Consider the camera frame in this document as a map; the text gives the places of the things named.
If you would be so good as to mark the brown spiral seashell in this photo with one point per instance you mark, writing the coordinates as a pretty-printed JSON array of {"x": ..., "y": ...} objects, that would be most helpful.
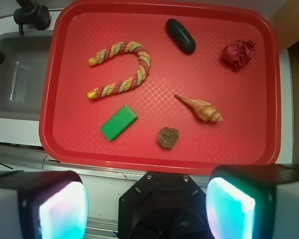
[{"x": 204, "y": 110}]

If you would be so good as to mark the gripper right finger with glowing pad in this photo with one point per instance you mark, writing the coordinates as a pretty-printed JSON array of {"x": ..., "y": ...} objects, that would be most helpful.
[{"x": 254, "y": 202}]

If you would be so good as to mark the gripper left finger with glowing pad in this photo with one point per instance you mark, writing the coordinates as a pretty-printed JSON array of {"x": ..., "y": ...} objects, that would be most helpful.
[{"x": 42, "y": 205}]

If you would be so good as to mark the red plastic tray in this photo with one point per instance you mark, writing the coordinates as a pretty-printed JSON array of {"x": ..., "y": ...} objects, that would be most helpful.
[{"x": 107, "y": 54}]

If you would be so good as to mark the green rectangular block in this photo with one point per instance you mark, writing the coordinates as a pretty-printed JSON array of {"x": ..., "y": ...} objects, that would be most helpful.
[{"x": 118, "y": 122}]

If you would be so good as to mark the crumpled red paper ball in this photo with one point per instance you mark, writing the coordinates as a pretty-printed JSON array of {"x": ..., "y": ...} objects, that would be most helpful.
[{"x": 239, "y": 53}]

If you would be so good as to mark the black faucet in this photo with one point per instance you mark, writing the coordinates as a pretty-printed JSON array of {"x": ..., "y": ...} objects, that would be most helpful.
[{"x": 30, "y": 13}]

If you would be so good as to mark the dark green oval stone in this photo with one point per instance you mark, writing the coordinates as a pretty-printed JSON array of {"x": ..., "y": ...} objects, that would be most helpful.
[{"x": 180, "y": 36}]

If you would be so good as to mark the grey sink basin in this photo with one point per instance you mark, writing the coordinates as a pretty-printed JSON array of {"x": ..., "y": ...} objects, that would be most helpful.
[{"x": 22, "y": 76}]

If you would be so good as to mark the brown rough rock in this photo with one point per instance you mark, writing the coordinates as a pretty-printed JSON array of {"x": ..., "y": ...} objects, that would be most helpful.
[{"x": 167, "y": 137}]

